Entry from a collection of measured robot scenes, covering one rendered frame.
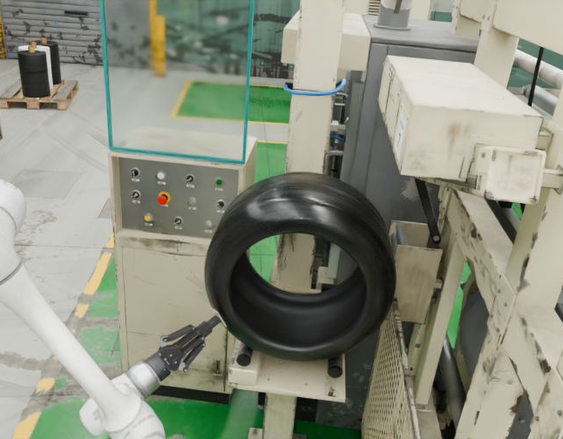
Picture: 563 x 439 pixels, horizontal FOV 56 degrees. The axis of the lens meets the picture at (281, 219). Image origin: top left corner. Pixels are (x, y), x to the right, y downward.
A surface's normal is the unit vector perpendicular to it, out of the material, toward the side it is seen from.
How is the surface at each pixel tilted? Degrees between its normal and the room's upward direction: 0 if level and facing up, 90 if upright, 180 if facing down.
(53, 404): 0
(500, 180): 72
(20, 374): 0
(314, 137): 90
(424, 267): 90
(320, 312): 39
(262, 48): 90
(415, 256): 90
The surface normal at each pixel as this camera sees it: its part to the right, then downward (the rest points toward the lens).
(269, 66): 0.06, 0.44
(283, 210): -0.19, -0.37
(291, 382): 0.08, -0.90
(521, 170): -0.07, 0.13
